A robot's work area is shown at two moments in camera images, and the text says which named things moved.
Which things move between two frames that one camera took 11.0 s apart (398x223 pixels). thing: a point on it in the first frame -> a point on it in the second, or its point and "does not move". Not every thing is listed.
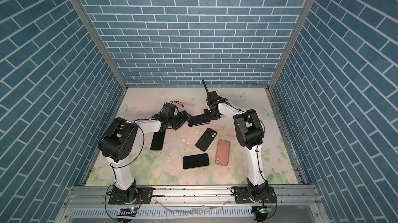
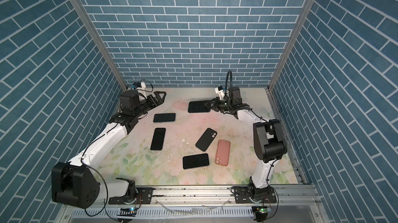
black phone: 158,140 does not move
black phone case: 206,139 does not move
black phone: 197,120 -> 198,107
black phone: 195,161 does not move
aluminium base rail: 193,204 does not move
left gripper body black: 176,120 -> 147,103
